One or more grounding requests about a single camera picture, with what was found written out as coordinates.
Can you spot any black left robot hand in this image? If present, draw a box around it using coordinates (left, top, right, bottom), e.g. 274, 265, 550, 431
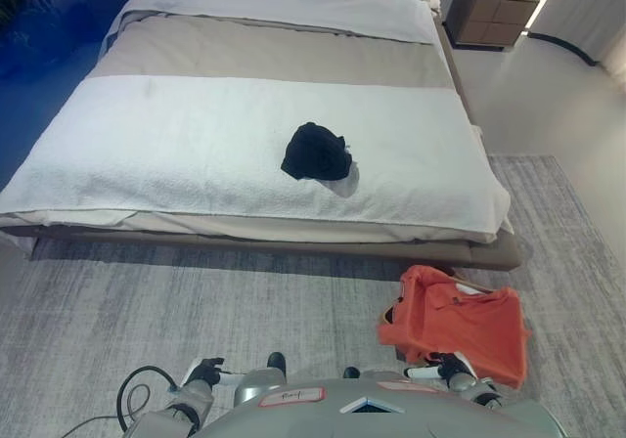
188, 357, 246, 388

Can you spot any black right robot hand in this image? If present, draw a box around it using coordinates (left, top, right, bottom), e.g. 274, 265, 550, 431
404, 352, 473, 380

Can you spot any black garment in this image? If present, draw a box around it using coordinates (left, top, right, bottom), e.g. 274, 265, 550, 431
280, 121, 353, 183

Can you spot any orange shirt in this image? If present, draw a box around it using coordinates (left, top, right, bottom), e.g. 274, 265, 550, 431
376, 264, 535, 390

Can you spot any silver left robot leg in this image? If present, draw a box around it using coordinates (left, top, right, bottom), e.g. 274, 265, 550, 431
232, 352, 288, 408

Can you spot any silver robot leg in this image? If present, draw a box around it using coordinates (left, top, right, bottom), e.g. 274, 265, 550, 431
232, 352, 288, 408
341, 366, 408, 384

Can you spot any grey rug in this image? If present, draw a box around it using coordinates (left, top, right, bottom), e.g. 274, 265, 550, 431
0, 153, 626, 438

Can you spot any silver right robot leg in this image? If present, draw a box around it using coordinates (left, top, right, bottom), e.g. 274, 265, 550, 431
341, 366, 408, 384

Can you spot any grey robot torso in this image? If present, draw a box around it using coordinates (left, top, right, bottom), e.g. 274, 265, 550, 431
195, 377, 571, 438

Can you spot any white garment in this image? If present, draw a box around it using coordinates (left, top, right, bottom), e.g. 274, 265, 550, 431
316, 159, 361, 199

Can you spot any brown wooden nightstand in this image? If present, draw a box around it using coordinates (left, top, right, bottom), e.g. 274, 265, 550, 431
445, 0, 541, 51

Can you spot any white folded sheet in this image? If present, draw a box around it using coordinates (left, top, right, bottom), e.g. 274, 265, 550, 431
104, 0, 440, 46

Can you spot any dark green plant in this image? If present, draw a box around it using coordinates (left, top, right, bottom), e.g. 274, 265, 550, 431
0, 0, 64, 34

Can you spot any thick black left wrist cable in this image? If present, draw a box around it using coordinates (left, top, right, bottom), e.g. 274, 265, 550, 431
116, 365, 173, 432

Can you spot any black floor cable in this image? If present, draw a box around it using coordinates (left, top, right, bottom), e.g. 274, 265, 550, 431
528, 28, 601, 67

